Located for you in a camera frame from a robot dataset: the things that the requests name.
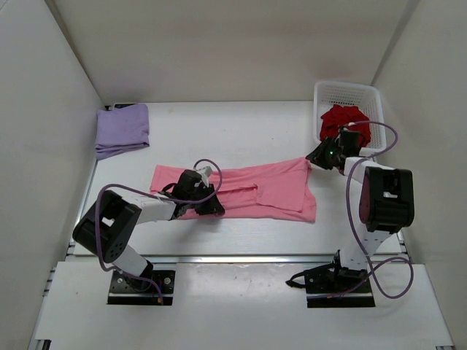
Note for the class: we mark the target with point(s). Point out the aluminium rail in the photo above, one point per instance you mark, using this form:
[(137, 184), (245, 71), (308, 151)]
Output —
[(243, 259)]

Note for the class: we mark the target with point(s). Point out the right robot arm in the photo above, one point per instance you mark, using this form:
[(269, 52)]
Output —
[(379, 199)]

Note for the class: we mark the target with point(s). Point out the white plastic laundry basket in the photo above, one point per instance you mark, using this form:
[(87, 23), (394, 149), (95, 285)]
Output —
[(366, 98)]

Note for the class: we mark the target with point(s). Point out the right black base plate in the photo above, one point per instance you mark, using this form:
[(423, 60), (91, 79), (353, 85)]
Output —
[(325, 288)]

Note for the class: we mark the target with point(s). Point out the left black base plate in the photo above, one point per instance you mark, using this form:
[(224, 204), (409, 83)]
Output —
[(126, 292)]

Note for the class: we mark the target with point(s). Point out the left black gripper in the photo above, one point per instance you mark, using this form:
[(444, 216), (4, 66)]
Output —
[(212, 205)]

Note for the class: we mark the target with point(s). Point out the red t shirt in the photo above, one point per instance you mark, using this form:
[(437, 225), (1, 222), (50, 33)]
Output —
[(338, 116)]

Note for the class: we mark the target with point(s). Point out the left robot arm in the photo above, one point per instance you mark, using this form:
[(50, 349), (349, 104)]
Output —
[(107, 226)]

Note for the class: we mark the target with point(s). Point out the purple t shirt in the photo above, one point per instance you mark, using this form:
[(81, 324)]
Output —
[(122, 130)]

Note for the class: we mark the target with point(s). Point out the pink t shirt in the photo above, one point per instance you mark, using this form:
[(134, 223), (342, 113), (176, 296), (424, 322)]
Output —
[(273, 191)]

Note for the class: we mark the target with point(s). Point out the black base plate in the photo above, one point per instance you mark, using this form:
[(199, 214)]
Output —
[(126, 292), (325, 288)]

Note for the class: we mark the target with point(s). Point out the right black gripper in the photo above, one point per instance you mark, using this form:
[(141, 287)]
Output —
[(319, 157)]

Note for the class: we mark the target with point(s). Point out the dark label sticker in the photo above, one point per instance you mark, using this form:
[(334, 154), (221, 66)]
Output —
[(121, 106)]

